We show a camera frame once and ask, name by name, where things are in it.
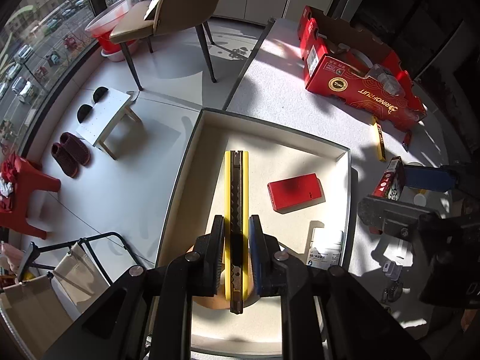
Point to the yellow utility knife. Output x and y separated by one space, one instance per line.
380 142
236 195

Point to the red lighter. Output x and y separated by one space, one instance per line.
407 140

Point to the black folding canvas rack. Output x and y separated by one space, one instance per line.
71 273

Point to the white pill bottle printed label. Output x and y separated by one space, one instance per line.
324 249

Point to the beige chair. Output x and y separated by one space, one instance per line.
180 3

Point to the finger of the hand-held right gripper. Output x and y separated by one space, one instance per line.
386 213
427 179

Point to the white shallow tray box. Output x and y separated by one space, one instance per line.
285 150

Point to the black half-round object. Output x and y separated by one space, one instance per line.
84 112
99 94

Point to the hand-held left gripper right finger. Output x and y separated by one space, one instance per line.
257 255

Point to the stacked red white basins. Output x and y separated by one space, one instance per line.
112 18

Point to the large brown tape roll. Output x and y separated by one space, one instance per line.
208 303

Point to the small white stool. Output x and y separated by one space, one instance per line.
105 116

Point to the clear plastic container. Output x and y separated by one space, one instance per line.
388 78

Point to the red and white small pack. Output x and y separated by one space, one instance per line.
390 180

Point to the red cardboard box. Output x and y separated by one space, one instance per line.
337 78

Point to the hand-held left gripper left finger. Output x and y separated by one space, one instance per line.
217 255

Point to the red plastic stool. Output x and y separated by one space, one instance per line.
22 195

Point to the small white plastic item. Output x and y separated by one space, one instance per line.
393 270

